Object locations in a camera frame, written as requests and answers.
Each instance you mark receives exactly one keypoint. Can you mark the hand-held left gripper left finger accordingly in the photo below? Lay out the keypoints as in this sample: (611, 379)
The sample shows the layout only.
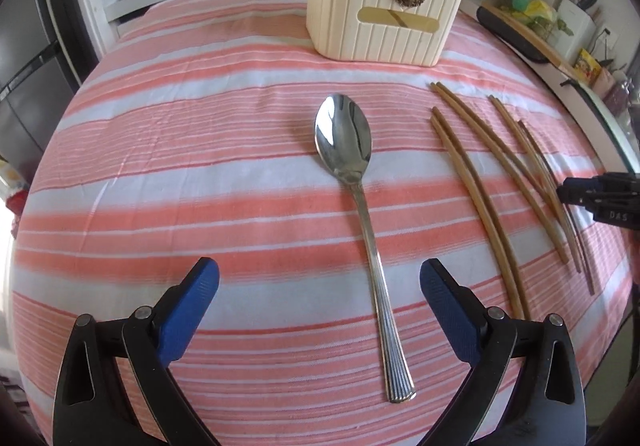
(192, 306)

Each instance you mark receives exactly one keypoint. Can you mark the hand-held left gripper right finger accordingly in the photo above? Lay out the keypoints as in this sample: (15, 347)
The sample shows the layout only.
(450, 311)

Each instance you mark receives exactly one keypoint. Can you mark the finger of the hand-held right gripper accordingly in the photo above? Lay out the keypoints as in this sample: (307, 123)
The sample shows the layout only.
(580, 191)

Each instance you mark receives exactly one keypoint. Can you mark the silver metal spoon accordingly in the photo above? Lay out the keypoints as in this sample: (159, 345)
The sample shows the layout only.
(342, 135)

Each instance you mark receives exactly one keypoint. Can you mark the cream ribbed utensil holder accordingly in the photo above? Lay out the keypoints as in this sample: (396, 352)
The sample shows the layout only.
(350, 25)

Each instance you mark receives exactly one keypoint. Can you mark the black rimmed tray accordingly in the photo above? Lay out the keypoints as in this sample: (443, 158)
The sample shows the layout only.
(605, 120)

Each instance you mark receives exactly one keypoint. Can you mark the pink container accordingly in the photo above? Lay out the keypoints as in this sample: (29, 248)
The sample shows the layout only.
(611, 90)

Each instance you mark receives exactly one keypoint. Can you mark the yellow packet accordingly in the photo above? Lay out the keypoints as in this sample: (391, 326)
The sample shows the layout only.
(588, 64)

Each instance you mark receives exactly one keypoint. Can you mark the wooden cutting board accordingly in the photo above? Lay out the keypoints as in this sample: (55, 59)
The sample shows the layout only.
(545, 45)

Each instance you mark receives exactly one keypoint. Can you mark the pink striped tablecloth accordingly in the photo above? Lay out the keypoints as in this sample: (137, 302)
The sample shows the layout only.
(200, 150)

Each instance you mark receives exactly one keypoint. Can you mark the white knife block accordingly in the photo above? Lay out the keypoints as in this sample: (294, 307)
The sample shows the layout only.
(575, 30)

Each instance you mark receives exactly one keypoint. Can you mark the yellow cloth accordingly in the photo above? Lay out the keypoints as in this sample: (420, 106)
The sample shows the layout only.
(540, 11)

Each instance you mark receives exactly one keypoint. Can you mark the green ball sponge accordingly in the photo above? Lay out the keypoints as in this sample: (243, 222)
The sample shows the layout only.
(520, 4)

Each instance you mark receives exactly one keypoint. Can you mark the colourful bag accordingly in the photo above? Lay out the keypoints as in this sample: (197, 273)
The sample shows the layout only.
(12, 196)

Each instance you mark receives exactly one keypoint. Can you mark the grey refrigerator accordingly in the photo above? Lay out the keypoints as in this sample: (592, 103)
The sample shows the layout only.
(30, 50)

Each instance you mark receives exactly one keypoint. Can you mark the white wall socket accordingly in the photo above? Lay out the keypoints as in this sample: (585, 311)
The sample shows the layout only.
(606, 31)

